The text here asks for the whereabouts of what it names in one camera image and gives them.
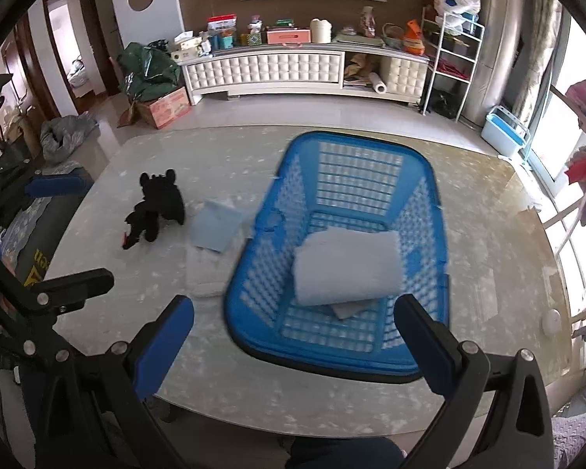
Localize red and white package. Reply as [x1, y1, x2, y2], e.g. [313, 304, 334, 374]
[207, 16, 238, 50]

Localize tissue box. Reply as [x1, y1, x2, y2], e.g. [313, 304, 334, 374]
[168, 32, 211, 62]

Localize white cloth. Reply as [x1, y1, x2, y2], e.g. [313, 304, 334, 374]
[184, 242, 235, 299]

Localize person's dark trousers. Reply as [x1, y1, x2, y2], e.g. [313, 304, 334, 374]
[286, 436, 407, 469]

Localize patterned curtain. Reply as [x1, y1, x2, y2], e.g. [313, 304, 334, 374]
[513, 0, 562, 118]

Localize green plastic bag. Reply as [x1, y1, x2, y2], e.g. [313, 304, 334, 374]
[117, 41, 182, 103]

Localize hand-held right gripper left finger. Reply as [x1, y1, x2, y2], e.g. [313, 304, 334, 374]
[39, 294, 196, 469]

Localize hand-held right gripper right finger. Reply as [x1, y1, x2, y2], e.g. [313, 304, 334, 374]
[395, 294, 555, 469]

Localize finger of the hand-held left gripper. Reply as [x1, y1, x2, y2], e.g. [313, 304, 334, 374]
[0, 268, 102, 382]
[0, 163, 95, 235]

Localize pink storage box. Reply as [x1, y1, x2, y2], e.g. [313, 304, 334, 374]
[266, 28, 313, 46]

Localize light blue cloth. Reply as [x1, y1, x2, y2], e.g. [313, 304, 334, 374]
[191, 199, 243, 253]

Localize black bag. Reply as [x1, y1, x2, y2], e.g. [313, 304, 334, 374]
[427, 89, 462, 119]

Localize light blue mop bucket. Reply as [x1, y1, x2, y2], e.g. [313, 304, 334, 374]
[481, 106, 531, 158]

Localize grey plastic bag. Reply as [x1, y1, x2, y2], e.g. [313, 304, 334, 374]
[40, 112, 101, 164]

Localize white fluffy towel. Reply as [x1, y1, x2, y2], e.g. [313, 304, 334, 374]
[292, 227, 402, 306]

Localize white metal rack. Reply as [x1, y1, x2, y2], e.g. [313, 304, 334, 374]
[420, 7, 486, 123]

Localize orange bag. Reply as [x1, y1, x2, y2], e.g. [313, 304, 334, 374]
[403, 20, 425, 54]

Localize blue plastic basket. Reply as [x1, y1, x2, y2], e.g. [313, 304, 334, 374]
[223, 130, 451, 384]

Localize white tufted media cabinet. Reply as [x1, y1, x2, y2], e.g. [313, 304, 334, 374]
[180, 41, 431, 107]

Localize grey knitted cloth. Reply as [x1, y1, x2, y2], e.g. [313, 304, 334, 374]
[552, 386, 586, 469]

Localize printed cardboard box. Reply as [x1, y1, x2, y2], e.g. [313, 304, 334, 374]
[137, 85, 192, 130]

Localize brown door frame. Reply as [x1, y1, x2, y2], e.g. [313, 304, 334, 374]
[43, 0, 122, 115]

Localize pink and red artificial flowers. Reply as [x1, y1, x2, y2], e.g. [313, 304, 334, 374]
[564, 81, 586, 304]

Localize white plastic jug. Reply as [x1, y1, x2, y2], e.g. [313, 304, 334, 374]
[310, 18, 334, 44]

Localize black plush toy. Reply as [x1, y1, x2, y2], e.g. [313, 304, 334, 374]
[122, 169, 186, 251]

